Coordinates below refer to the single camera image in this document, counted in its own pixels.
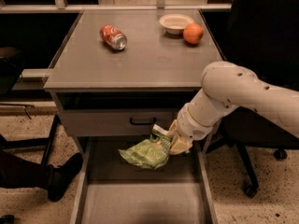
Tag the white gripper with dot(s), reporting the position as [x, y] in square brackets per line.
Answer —
[191, 126]

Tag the green jalapeno chip bag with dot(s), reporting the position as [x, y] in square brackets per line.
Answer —
[151, 153]

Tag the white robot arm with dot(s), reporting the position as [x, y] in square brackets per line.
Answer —
[225, 87]

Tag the closed top drawer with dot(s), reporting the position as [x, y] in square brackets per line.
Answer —
[114, 122]

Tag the open middle drawer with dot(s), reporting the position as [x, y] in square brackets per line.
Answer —
[112, 191]

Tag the grey drawer cabinet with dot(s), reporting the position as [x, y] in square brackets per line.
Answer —
[156, 70]

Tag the orange fruit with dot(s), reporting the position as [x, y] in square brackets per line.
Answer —
[193, 33]

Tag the white paper bowl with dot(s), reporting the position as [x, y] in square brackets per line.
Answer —
[175, 24]

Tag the red soda can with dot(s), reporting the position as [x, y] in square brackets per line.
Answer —
[113, 37]

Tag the black office chair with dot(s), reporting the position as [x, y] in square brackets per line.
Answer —
[261, 35]

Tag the person's dark leg and shoe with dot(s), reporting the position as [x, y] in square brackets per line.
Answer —
[16, 172]

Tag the black drawer handle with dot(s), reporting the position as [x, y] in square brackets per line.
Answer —
[142, 122]

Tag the metal window rail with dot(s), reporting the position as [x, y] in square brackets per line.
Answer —
[115, 0]

